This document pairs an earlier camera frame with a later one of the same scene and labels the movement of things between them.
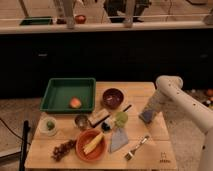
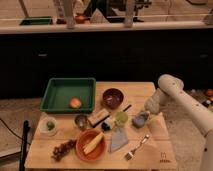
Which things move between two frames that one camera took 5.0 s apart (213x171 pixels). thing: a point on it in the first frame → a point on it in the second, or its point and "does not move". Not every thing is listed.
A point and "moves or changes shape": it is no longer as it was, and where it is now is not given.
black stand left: (25, 143) does not move
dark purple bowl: (113, 98) does not move
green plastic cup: (121, 119) does not move
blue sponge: (146, 116) moves or changes shape
